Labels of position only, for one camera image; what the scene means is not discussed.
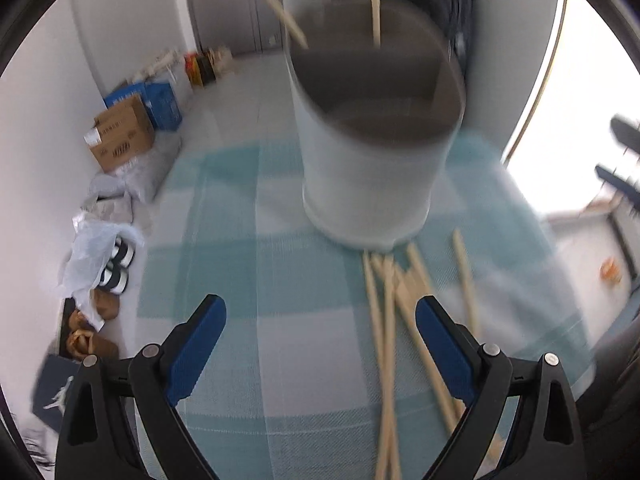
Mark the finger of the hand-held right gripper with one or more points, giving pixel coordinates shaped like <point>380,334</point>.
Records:
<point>627,132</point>
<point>620,180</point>

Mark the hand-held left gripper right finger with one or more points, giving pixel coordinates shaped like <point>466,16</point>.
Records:
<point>442,347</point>

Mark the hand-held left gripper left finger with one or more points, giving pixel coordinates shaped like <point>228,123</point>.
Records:
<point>192,355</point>

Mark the white utensil holder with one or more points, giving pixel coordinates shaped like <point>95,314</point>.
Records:
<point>365,185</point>

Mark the small orange item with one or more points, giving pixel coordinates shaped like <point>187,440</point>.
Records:
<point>610,269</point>

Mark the brown paper bag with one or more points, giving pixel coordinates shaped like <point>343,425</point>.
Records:
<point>107,305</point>

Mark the black and white sandal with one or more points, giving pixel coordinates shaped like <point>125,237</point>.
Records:
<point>114,281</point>
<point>122,254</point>

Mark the brown woven sandal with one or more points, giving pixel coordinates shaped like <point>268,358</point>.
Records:
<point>80,344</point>
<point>79,320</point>

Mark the teal checked tablecloth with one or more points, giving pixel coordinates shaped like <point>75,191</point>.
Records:
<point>280,270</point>

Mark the navy shoebox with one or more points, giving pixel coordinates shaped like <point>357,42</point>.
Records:
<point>57,390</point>

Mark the white plastic bag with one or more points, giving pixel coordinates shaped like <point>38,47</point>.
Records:
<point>92,255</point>

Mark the person's right leg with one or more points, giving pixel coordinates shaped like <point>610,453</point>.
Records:
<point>617,400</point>

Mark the grey plastic bag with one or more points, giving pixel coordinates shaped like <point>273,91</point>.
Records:
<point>145,175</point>

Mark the dark backpack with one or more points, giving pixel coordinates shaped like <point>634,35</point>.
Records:
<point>450,5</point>

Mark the brown cardboard box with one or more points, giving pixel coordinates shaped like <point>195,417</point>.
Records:
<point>122,132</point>

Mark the blue cardboard box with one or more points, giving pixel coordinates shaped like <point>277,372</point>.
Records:
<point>164,106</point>
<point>125,96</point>

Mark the black paper bag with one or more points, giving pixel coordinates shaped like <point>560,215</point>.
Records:
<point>207,67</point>

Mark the white tote bag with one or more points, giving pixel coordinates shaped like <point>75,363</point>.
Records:
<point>157,67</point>

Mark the beige paper bag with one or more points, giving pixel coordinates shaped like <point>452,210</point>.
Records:
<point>221,62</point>

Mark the grey door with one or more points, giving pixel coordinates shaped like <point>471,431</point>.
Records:
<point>230,5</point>

